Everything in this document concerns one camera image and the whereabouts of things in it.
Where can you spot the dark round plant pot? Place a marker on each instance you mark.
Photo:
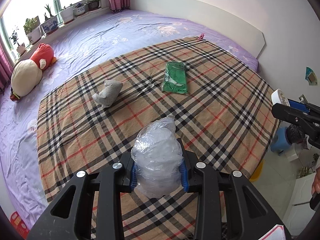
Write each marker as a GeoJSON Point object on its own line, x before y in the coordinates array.
{"type": "Point", "coordinates": [93, 4]}

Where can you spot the small plant white pot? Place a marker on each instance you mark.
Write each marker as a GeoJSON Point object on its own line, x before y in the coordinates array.
{"type": "Point", "coordinates": [20, 46]}

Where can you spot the blue white porcelain plant pot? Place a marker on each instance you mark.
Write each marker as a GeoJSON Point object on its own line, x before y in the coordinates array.
{"type": "Point", "coordinates": [50, 23]}

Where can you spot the blue plastic stool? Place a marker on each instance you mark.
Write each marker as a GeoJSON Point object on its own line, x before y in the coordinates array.
{"type": "Point", "coordinates": [280, 142]}

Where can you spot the person's right hand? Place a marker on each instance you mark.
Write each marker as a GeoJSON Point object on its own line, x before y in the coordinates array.
{"type": "Point", "coordinates": [316, 183]}

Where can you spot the red round paper fan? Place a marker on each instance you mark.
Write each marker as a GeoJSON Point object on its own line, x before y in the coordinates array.
{"type": "Point", "coordinates": [19, 225]}

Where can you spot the white bed headboard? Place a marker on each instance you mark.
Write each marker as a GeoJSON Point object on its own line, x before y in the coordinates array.
{"type": "Point", "coordinates": [227, 24]}

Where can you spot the plaid tan table cloth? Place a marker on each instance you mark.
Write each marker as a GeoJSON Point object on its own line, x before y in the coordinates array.
{"type": "Point", "coordinates": [225, 118]}

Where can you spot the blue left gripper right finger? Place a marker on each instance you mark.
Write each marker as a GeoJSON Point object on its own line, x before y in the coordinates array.
{"type": "Point", "coordinates": [184, 176]}

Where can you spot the pink clothes peg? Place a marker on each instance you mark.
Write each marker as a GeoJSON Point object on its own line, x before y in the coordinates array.
{"type": "Point", "coordinates": [200, 37]}

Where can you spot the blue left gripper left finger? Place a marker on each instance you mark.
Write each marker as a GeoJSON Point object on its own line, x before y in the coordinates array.
{"type": "Point", "coordinates": [133, 177]}

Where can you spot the bushy plant white pot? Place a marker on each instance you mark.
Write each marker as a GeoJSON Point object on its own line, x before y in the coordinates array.
{"type": "Point", "coordinates": [32, 30]}

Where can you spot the teal fan wall sticker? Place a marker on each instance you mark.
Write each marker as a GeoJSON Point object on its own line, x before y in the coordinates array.
{"type": "Point", "coordinates": [311, 77]}

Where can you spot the small blue patterned pot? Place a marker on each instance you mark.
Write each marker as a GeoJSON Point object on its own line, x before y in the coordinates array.
{"type": "Point", "coordinates": [79, 9]}

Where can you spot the clear plastic bag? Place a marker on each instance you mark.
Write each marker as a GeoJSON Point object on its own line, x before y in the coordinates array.
{"type": "Point", "coordinates": [157, 155]}

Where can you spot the green plastic packet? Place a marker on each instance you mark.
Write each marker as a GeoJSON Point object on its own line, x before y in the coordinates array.
{"type": "Point", "coordinates": [175, 78]}

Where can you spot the left pink curtain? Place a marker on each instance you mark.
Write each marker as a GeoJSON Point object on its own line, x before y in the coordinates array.
{"type": "Point", "coordinates": [5, 71]}

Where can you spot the small green floor plant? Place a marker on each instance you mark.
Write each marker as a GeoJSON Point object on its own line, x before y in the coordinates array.
{"type": "Point", "coordinates": [309, 168]}

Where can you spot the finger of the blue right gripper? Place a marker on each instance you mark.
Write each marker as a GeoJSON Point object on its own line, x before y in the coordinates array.
{"type": "Point", "coordinates": [299, 106]}
{"type": "Point", "coordinates": [309, 123]}

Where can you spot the white tape roll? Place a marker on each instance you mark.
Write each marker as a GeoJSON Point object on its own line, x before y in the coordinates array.
{"type": "Point", "coordinates": [278, 97]}

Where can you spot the large dark floor plant pot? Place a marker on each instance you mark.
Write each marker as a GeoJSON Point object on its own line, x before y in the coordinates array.
{"type": "Point", "coordinates": [294, 134]}

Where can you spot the white tall plant pot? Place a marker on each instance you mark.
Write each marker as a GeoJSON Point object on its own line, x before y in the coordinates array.
{"type": "Point", "coordinates": [66, 14]}

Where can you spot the grey dotted sock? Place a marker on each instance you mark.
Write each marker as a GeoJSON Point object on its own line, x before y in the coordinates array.
{"type": "Point", "coordinates": [109, 94]}

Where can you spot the purple floral bed sheet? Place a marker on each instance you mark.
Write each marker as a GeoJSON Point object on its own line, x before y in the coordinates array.
{"type": "Point", "coordinates": [88, 44]}

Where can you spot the red cream plush toy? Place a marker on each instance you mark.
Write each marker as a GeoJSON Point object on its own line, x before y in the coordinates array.
{"type": "Point", "coordinates": [28, 73]}

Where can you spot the yellow trash bin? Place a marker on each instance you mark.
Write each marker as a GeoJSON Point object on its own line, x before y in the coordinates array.
{"type": "Point", "coordinates": [257, 173]}

